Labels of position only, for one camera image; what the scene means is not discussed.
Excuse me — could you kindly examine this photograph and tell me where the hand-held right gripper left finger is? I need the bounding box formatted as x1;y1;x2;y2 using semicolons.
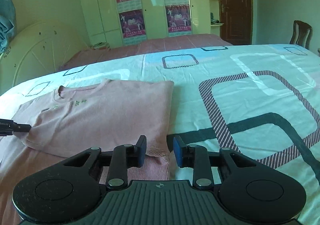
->
63;135;148;190

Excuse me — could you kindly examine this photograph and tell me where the blue curtain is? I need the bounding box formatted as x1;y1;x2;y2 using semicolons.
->
0;0;17;53

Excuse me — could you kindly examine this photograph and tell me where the dark shelf clutter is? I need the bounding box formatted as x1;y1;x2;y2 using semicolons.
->
210;12;224;25

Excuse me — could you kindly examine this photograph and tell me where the brown wooden door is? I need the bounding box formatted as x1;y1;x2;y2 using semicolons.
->
215;0;253;45

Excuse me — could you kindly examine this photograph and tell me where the patterned white bed sheet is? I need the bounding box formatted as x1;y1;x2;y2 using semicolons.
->
0;44;320;225

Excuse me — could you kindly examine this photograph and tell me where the wooden chair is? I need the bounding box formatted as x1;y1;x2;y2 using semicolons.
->
289;20;313;48

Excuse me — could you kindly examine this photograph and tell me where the pink sweater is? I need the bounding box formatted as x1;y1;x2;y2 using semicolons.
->
0;79;175;225

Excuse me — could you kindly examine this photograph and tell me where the pink striped bedspread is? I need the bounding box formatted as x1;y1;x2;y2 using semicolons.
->
57;33;234;71

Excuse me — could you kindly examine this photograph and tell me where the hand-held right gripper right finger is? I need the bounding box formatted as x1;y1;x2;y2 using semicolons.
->
173;135;258;190

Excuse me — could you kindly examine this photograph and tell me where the cream glossy wardrobe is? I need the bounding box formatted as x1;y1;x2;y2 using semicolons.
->
76;0;220;49

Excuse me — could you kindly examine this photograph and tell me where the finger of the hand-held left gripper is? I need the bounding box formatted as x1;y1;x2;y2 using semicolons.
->
0;120;32;137

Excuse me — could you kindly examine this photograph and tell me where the cream round headboard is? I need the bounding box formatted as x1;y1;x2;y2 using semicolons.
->
0;21;88;95

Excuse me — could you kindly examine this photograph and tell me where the white clutter on bedspread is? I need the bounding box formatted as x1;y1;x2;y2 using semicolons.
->
92;41;110;49

